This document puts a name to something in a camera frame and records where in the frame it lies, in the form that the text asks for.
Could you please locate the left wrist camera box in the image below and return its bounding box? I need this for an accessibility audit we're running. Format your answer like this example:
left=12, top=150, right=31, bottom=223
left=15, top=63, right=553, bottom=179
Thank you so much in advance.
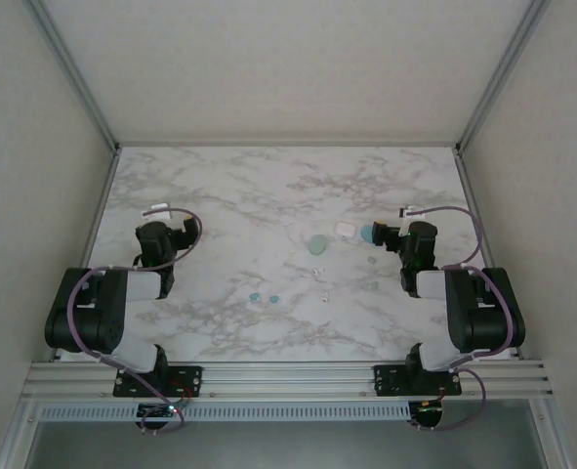
left=140, top=202, right=173, bottom=220

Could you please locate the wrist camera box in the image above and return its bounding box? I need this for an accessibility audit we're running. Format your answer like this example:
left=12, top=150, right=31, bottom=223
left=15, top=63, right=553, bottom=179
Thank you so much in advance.
left=140, top=202, right=173, bottom=220
left=398, top=204, right=426, bottom=236

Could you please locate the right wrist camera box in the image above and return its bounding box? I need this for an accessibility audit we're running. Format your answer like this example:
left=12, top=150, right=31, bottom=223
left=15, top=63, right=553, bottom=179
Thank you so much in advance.
left=398, top=204, right=426, bottom=236

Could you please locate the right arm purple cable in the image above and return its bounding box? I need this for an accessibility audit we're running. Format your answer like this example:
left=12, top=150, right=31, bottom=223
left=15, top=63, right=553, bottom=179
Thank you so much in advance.
left=417, top=204, right=517, bottom=432

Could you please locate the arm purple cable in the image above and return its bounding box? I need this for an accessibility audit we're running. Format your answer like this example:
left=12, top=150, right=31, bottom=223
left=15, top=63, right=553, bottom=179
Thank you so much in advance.
left=417, top=204, right=517, bottom=432
left=67, top=207, right=205, bottom=436

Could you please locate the aluminium table edge rail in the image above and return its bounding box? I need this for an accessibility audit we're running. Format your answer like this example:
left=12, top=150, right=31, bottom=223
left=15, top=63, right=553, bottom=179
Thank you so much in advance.
left=51, top=146, right=123, bottom=363
left=453, top=149, right=522, bottom=361

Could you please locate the aluminium table rear rail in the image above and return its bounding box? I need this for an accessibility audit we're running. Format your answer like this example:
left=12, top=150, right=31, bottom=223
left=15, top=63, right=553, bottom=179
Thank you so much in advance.
left=116, top=141, right=460, bottom=149

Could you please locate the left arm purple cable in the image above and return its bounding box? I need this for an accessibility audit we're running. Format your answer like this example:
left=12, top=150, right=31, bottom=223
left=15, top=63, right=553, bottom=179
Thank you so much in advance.
left=67, top=207, right=205, bottom=436

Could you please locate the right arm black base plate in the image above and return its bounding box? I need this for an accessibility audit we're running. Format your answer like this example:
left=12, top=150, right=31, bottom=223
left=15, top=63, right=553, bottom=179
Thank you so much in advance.
left=373, top=363, right=464, bottom=397

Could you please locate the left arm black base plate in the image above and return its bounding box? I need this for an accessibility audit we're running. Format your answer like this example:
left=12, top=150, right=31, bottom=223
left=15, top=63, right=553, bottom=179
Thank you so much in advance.
left=112, top=364, right=204, bottom=398

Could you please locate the aluminium mounting rail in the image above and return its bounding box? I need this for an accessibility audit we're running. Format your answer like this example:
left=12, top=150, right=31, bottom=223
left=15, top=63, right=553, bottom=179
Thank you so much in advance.
left=21, top=360, right=556, bottom=402

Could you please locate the aluminium frame post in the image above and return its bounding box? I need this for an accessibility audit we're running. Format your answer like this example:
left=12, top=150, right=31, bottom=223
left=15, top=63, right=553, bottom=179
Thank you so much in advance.
left=453, top=0, right=553, bottom=155
left=26, top=0, right=122, bottom=152

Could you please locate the grey slotted cable duct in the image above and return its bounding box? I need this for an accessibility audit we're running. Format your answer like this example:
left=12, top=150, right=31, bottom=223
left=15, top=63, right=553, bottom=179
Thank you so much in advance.
left=38, top=403, right=411, bottom=422

